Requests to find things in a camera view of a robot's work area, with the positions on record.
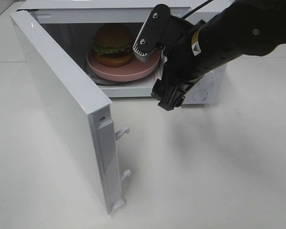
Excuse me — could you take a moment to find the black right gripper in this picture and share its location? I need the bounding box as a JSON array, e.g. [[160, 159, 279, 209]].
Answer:
[[151, 15, 225, 111]]

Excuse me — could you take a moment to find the white round door button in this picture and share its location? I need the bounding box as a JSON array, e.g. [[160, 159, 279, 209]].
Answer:
[[193, 89, 208, 102]]

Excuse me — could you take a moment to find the pink round plate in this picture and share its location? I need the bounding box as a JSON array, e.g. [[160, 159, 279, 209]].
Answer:
[[86, 49, 161, 82]]

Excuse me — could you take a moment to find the toy burger with lettuce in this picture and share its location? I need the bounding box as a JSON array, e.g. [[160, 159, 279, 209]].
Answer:
[[92, 23, 133, 67]]

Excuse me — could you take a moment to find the white microwave door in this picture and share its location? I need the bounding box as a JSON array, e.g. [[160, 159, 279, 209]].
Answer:
[[10, 10, 131, 214]]

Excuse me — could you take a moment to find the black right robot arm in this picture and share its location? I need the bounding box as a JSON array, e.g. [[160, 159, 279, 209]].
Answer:
[[152, 0, 286, 111]]

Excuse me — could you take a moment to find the glass microwave turntable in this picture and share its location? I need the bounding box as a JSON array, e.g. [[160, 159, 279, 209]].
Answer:
[[88, 73, 157, 86]]

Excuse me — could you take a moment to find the white microwave oven body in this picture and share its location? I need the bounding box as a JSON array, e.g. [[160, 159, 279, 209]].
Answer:
[[16, 0, 164, 99]]

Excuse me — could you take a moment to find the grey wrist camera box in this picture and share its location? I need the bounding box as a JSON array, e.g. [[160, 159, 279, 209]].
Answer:
[[133, 4, 171, 62]]

